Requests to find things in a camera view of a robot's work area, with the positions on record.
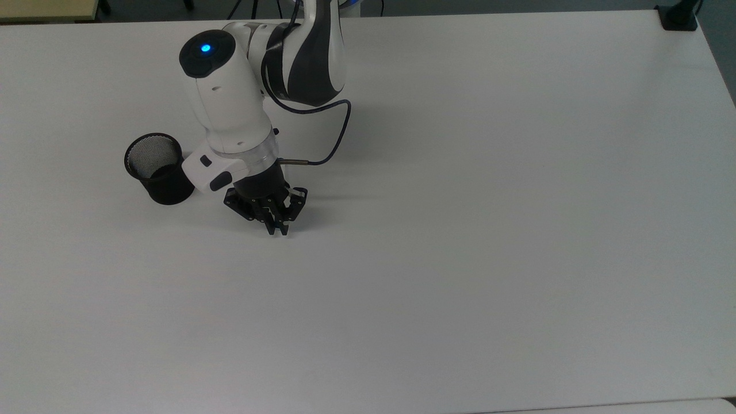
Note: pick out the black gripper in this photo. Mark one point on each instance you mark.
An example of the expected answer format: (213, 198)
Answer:
(261, 192)

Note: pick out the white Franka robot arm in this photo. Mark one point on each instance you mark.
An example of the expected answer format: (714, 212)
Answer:
(230, 103)

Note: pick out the black mesh pen cup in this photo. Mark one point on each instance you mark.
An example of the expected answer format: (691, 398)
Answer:
(167, 187)

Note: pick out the light wooden desk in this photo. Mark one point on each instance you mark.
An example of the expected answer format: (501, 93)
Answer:
(46, 8)

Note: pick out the black corner clamp mount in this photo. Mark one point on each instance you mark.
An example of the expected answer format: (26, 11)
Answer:
(677, 18)

